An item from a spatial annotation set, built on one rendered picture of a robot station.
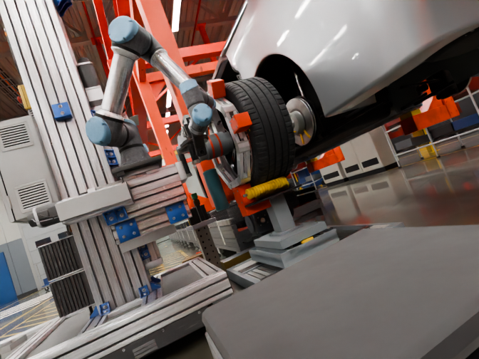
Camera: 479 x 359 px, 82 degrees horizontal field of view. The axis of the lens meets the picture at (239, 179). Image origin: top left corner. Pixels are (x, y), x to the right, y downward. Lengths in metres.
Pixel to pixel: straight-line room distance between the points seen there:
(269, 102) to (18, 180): 1.23
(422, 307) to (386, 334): 0.05
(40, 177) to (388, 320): 1.49
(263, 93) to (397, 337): 1.36
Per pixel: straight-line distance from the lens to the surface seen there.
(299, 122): 1.87
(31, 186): 1.58
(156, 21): 2.60
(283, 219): 1.66
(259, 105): 1.46
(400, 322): 0.31
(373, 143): 6.54
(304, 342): 0.32
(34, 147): 1.63
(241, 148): 1.40
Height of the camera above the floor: 0.49
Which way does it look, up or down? 4 degrees up
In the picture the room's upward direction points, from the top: 21 degrees counter-clockwise
